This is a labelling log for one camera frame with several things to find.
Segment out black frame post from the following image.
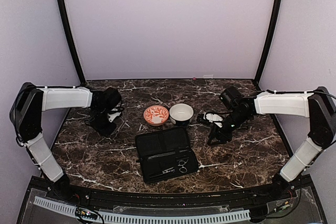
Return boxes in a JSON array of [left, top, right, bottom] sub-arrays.
[[57, 0, 86, 84], [254, 0, 281, 87]]

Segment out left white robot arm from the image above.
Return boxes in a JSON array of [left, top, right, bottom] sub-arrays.
[[9, 82, 123, 201]]

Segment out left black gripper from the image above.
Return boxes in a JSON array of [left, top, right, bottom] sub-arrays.
[[89, 107, 117, 137]]

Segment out silver thinning scissors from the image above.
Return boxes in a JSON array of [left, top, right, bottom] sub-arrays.
[[162, 158, 189, 174]]

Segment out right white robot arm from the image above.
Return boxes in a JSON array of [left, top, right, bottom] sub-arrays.
[[202, 86, 335, 200]]

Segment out right black frame post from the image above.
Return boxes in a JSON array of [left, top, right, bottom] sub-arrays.
[[254, 0, 281, 87]]

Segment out black zippered tool case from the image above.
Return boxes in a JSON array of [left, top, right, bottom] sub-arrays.
[[135, 127, 199, 184]]

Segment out orange patterned bowl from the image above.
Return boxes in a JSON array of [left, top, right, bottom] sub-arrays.
[[143, 105, 169, 126]]

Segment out left black frame post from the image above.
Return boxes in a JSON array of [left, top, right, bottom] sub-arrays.
[[57, 0, 86, 84]]

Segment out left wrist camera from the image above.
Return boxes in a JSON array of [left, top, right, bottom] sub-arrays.
[[103, 88, 122, 110]]

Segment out white slotted cable duct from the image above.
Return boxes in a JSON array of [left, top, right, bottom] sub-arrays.
[[33, 196, 250, 223]]

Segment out black front rail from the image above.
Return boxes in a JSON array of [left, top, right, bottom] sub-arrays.
[[69, 185, 273, 208]]

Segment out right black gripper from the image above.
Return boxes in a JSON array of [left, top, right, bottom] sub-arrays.
[[207, 110, 250, 145]]

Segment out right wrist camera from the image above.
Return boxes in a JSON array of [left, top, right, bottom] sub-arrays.
[[219, 87, 243, 109]]

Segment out white and blue bowl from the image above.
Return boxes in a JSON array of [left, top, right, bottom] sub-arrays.
[[169, 103, 194, 126]]

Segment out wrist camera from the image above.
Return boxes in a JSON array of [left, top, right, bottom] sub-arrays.
[[103, 88, 122, 110], [219, 87, 243, 109]]

